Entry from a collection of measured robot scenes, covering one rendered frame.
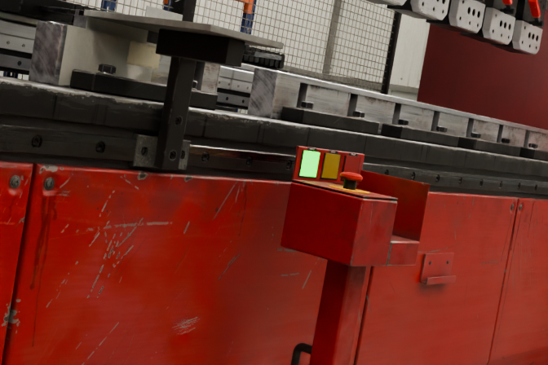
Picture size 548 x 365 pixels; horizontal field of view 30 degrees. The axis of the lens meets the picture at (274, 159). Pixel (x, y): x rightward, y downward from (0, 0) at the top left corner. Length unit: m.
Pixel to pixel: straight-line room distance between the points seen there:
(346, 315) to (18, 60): 0.74
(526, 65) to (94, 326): 2.36
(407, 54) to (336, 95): 7.79
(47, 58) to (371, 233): 0.60
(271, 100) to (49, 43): 0.57
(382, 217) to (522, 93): 1.95
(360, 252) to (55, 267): 0.51
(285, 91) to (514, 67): 1.73
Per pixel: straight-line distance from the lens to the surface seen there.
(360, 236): 1.71
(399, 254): 1.81
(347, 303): 1.82
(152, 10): 1.64
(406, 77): 9.95
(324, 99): 2.18
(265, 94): 2.04
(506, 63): 3.69
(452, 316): 2.64
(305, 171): 1.80
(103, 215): 1.55
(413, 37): 9.98
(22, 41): 1.90
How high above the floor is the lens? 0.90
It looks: 3 degrees down
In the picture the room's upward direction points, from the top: 10 degrees clockwise
